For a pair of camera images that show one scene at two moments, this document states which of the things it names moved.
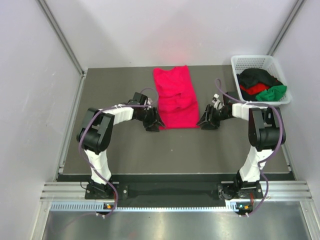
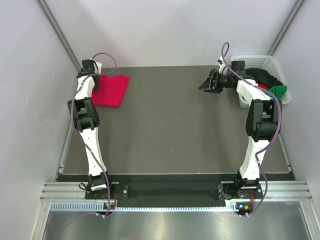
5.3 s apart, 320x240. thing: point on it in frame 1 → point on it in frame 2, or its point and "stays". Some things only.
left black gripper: [152, 118] → [96, 86]
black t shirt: [256, 75] stays
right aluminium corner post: [289, 21] stays
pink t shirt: [177, 105] → [112, 91]
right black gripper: [209, 110] → [209, 84]
